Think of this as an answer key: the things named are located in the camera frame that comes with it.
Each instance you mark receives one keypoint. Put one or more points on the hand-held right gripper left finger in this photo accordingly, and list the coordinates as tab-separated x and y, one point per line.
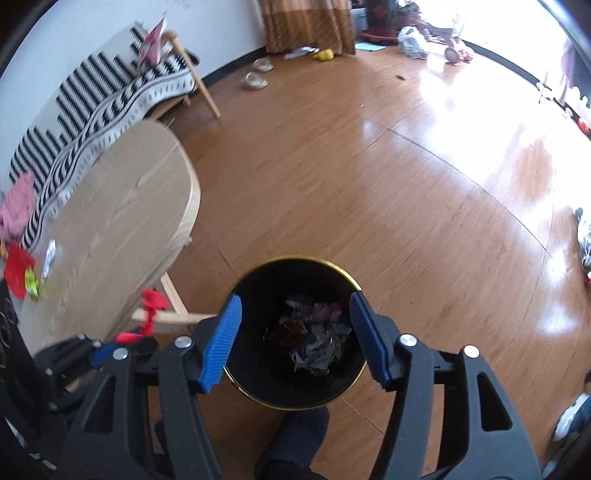
221	346

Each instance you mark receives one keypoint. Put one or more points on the grey white cloth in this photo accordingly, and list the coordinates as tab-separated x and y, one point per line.
584	240

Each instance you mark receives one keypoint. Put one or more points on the white sneaker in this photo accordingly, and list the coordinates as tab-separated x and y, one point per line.
572	415

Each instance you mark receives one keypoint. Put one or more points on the teal floor mat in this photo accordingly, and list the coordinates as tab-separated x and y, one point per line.
369	46

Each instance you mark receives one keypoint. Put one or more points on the black bin with gold rim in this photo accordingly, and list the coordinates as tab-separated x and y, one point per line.
256	369

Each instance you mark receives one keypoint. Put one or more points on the brown cloth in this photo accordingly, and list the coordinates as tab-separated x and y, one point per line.
288	336

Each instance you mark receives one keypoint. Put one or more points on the toy tricycle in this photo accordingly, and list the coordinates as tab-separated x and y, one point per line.
450	46

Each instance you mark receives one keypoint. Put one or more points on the purple cloth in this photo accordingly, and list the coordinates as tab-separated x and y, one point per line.
325	313

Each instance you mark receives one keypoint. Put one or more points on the wooden table leg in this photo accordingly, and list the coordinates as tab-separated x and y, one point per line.
173	295

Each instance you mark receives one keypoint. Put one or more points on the small red toy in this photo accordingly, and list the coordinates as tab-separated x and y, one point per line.
584	125

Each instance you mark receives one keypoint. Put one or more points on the small silver white wrapper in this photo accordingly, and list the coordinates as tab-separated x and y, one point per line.
49	258

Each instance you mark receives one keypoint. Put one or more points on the pink hanging cloth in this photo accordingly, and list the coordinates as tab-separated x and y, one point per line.
570	64

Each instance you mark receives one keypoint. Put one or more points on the wooden sofa frame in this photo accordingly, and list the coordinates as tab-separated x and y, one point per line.
205	92

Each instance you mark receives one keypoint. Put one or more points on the brown curtain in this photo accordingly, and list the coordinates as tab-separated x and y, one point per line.
304	27

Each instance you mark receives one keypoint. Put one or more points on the red plant pot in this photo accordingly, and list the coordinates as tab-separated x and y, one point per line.
381	18

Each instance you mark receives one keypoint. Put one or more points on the green snack packet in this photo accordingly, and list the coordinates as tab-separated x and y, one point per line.
31	282

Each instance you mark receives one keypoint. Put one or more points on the white knotted plastic bag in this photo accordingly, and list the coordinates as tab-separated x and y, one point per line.
413	41

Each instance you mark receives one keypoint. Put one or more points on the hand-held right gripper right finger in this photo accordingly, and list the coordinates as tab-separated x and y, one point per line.
369	341

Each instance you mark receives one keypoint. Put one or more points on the person's foot in dark sock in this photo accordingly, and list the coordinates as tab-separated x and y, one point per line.
295	443

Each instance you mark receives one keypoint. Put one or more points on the black and white striped blanket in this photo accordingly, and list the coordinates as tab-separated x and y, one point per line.
92	106

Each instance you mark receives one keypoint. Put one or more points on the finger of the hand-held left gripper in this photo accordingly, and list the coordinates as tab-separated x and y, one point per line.
101	357
141	345

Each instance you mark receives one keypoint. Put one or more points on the white paper sheet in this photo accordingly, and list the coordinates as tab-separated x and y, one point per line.
300	52

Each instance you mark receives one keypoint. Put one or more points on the yellow plastic toy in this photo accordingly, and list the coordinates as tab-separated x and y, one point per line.
324	55

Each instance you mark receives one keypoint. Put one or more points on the pink printed cushion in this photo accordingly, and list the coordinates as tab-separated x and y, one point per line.
152	46

